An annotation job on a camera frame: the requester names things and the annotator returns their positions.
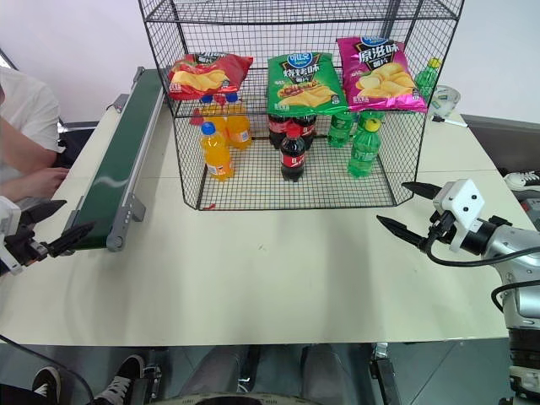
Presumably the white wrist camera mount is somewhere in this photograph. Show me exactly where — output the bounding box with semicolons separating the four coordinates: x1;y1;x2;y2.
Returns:
432;178;491;253
0;195;23;278

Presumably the green conveyor belt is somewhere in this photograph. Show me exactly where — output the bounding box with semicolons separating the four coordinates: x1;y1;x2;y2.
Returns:
62;66;170;253

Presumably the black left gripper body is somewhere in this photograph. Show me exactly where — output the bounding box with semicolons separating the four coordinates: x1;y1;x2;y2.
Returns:
3;217;49;267

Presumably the red potato chips bag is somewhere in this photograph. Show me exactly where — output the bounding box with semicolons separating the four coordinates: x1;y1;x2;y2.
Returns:
167;51;255;102

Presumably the person's bare hand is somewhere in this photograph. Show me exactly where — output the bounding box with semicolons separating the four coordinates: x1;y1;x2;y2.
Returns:
24;167;71;199

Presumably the black canvas sneaker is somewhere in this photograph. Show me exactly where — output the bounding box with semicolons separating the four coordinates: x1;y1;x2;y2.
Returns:
93;354;147;405
30;365;63;402

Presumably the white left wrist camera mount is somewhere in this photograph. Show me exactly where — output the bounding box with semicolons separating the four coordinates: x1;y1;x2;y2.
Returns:
0;195;23;278

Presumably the thin black floor cable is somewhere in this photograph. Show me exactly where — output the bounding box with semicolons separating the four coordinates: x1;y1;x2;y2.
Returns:
0;334;95;405

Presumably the green potato chips bag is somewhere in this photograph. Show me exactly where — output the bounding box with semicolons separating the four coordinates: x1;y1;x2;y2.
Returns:
266;51;350;117

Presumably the green soda bottle yellow cap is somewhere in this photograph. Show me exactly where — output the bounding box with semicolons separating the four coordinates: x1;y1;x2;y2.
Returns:
327;110;356;149
413;57;443;105
357;110;386;129
347;118;384;179

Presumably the metal table leg bracket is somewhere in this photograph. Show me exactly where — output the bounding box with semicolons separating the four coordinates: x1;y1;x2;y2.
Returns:
369;342;402;405

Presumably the white tape roll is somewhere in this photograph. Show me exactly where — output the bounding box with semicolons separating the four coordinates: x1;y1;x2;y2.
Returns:
429;84;462;117

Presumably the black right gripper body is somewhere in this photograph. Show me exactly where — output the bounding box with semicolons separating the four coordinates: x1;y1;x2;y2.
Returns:
419;208;460;255

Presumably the purple potato chips bag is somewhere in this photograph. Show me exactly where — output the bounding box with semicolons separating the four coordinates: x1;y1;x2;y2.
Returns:
335;35;429;114

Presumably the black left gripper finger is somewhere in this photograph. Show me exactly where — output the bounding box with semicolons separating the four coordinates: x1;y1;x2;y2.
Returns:
43;221;95;259
19;199;68;230

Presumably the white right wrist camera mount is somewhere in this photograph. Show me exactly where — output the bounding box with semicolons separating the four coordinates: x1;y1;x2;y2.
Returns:
432;178;491;253

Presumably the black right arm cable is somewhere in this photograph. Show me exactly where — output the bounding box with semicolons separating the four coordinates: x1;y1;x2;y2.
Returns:
423;235;540;268

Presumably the person in white shirt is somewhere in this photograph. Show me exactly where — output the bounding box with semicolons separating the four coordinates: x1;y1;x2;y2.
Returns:
0;66;65;199

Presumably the black wire mesh rack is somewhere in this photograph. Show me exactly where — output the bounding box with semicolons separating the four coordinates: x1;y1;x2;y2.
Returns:
138;0;466;212

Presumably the orange soda bottle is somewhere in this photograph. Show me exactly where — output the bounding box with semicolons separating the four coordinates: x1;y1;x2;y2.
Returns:
224;92;254;151
199;121;235;182
197;94;230;147

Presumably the white sneaker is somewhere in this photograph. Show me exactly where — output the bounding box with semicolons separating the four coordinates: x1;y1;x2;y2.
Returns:
503;170;540;192

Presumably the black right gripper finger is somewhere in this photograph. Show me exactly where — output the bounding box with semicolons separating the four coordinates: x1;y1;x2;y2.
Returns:
401;181;441;202
375;214;425;251

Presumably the white marker pen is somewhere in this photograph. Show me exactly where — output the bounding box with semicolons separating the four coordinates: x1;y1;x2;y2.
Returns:
429;116;469;128

